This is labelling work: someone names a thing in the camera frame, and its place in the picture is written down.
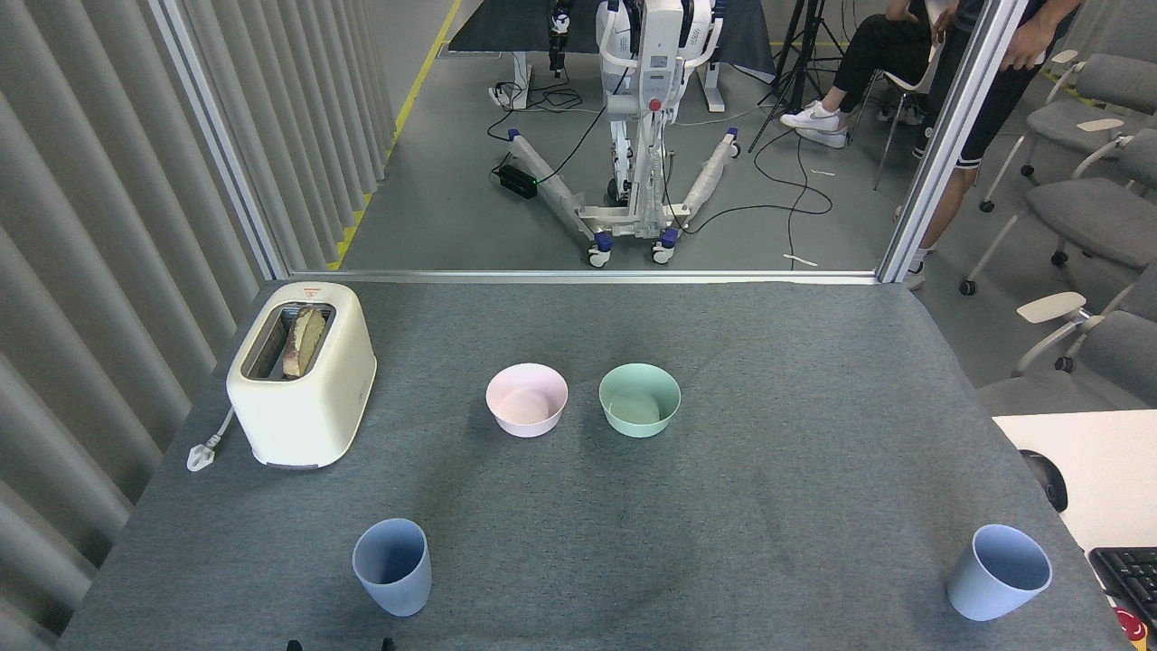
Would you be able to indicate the blue plastic cup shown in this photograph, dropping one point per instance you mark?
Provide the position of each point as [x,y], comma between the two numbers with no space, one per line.
[981,592]
[391,592]

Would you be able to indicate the black hanging robot arm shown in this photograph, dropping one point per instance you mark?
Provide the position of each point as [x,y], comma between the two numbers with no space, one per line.
[559,36]

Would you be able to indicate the person's hand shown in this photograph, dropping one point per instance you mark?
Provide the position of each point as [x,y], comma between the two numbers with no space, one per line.
[1026,50]

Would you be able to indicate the cream toaster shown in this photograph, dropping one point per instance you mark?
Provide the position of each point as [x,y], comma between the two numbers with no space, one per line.
[312,416]

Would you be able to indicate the pink bowl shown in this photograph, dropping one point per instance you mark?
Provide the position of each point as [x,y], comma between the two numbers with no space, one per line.
[526,411]

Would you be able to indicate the bread slice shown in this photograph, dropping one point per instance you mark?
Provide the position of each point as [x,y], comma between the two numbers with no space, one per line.
[305,344]

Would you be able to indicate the green bowl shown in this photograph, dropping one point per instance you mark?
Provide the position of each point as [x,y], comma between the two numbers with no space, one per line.
[639,411]

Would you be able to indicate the black power box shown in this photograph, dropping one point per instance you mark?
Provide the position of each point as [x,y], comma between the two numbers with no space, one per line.
[517,181]

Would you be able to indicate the white power strip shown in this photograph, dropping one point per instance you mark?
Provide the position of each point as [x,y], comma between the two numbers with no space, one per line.
[502,95]

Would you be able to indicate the white wheeled stand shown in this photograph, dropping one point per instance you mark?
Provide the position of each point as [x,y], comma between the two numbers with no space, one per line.
[653,81]

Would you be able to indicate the dark grey floor mat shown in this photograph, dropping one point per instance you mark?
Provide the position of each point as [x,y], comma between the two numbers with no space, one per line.
[506,27]

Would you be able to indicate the black computer mouse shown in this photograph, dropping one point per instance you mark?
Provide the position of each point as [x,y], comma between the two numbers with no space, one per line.
[1048,481]

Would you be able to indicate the black tripod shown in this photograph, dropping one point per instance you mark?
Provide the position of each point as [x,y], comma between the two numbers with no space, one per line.
[795,63]

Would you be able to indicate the red round button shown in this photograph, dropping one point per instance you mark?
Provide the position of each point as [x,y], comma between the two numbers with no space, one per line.
[1130,626]

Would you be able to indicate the white desk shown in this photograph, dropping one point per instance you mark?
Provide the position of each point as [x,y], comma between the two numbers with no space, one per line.
[1107,461]

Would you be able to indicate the black keyboard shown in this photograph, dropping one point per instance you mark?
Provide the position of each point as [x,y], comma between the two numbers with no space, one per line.
[1130,579]

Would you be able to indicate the seated person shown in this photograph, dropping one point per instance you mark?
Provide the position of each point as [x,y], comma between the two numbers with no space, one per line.
[868,54]

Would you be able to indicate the white chair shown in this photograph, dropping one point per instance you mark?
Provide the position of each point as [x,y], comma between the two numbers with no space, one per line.
[908,83]

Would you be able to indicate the grey office chair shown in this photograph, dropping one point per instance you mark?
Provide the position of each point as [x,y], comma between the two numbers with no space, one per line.
[1098,90]
[1089,212]
[1107,357]

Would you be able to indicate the standing person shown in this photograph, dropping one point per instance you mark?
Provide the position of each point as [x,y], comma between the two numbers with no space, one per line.
[1003,99]

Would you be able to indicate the silver frame rail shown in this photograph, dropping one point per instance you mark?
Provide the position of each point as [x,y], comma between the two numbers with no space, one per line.
[578,277]

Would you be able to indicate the silver frame post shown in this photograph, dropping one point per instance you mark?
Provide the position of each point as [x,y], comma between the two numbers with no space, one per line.
[949,136]
[217,136]

